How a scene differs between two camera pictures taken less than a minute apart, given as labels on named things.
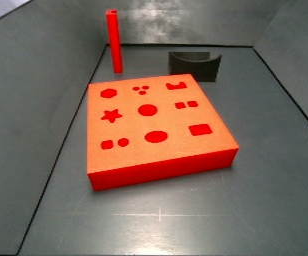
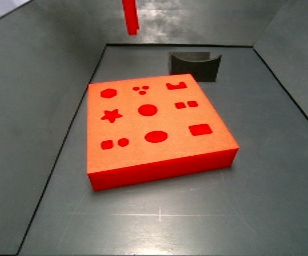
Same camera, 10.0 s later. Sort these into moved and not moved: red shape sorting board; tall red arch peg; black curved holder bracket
Moved: tall red arch peg
Not moved: black curved holder bracket; red shape sorting board
